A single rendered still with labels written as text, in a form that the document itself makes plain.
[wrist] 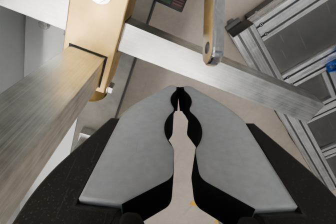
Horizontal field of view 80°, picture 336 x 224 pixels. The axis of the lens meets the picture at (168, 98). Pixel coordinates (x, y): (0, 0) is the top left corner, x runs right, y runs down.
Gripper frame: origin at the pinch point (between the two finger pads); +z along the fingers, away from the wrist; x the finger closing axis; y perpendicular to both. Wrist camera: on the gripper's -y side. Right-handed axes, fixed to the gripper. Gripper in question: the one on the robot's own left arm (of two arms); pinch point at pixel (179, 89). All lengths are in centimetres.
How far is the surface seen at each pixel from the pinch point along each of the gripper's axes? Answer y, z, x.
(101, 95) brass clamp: 6.6, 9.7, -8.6
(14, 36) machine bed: 5.7, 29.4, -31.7
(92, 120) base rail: 22.1, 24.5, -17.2
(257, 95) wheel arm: 5.6, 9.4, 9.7
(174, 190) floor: 150, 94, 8
